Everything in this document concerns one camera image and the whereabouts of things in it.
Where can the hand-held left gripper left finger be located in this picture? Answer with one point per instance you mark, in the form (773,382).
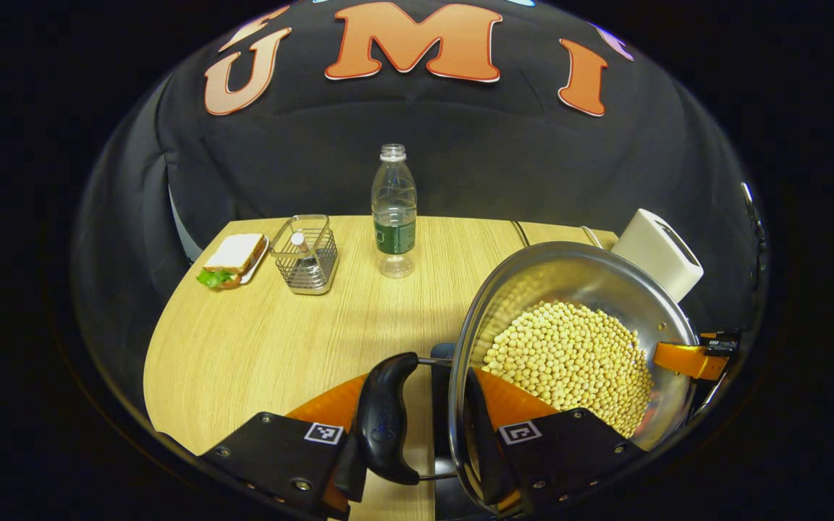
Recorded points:
(279,456)

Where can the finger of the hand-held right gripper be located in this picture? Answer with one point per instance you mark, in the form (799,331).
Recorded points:
(685,359)

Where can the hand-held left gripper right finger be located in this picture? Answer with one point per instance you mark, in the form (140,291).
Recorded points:
(489,456)

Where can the black induction cooktop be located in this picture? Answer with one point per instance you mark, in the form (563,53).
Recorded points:
(440,405)

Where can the white toaster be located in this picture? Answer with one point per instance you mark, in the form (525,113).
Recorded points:
(652,250)

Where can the pile of soybeans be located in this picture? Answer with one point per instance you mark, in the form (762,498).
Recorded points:
(569,354)

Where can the green lettuce leaf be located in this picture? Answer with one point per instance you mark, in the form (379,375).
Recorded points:
(214,278)

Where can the small white plate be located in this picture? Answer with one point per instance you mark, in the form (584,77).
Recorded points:
(258,264)

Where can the small glass shaker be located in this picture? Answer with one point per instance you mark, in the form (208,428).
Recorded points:
(307,264)

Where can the sandwich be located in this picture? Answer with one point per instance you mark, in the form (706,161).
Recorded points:
(234,252)

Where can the clear plastic water bottle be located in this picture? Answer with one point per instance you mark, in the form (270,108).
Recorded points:
(394,231)

